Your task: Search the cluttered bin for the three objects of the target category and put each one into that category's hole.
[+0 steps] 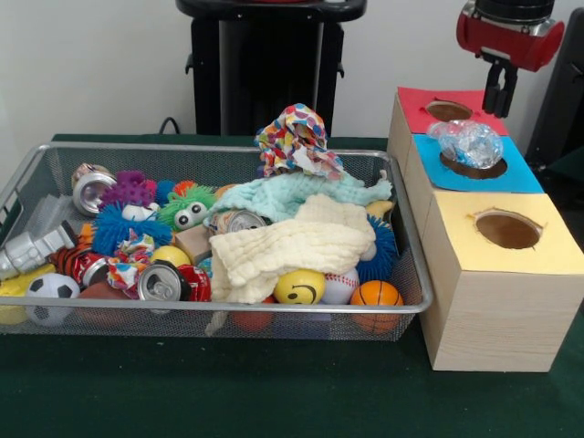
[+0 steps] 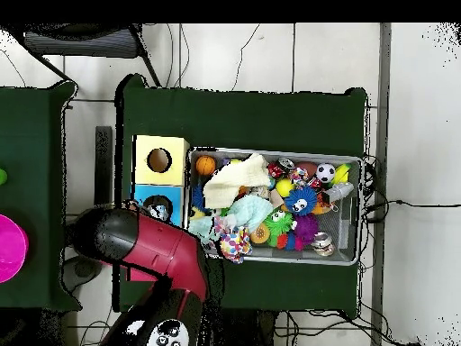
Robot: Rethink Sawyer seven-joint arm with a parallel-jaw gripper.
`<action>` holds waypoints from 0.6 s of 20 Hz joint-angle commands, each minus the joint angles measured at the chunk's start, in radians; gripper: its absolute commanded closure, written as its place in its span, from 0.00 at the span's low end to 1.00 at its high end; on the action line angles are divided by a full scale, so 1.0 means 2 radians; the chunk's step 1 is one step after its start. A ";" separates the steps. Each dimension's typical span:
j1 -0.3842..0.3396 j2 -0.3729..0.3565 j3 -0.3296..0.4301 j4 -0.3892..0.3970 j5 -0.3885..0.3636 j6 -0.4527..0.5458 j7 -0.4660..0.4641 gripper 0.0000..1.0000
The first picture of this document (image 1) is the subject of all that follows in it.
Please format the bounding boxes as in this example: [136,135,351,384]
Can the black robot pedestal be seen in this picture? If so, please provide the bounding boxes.
[175,0,369,137]

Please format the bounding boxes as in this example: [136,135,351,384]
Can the grey crushed bottle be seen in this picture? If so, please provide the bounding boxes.
[0,221,78,280]

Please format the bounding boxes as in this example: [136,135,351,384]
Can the wooden box with three holes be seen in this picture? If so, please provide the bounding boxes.
[387,86,584,373]

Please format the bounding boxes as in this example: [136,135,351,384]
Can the polka dot cloth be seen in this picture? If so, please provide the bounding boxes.
[254,102,347,183]

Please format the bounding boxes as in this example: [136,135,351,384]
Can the crushed clear plastic bottle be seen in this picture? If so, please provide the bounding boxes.
[425,120,505,171]

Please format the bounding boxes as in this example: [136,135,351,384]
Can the dark green table cloth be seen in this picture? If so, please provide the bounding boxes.
[545,146,584,184]
[0,132,584,438]

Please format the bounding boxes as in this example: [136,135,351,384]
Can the shallow silver mesh bin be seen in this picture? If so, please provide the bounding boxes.
[0,141,434,342]

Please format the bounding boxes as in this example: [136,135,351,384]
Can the small soccer ball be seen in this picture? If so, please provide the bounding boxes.
[25,272,82,328]

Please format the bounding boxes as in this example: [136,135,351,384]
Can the purple knobbly toy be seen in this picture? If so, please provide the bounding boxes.
[99,170,159,209]

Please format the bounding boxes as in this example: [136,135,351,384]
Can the mint green waffle cloth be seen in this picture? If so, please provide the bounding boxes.
[203,172,393,227]

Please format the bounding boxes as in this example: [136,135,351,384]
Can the blue spiky toy small eyes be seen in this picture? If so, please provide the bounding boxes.
[90,203,172,256]

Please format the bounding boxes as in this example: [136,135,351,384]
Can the cream waffle cloth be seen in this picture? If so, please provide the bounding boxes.
[205,193,378,338]

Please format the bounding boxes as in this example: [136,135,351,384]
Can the yellow smiley ball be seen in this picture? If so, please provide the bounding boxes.
[273,268,328,306]

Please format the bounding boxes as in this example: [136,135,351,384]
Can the small orange basketball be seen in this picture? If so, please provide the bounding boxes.
[349,279,405,334]

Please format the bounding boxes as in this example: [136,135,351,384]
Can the green spiky toy with eyes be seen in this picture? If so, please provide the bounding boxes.
[157,182,218,232]

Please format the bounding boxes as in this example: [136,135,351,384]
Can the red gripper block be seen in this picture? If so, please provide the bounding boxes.
[456,1,567,119]

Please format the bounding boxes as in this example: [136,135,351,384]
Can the black flat panel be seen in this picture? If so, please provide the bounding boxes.
[524,6,584,170]

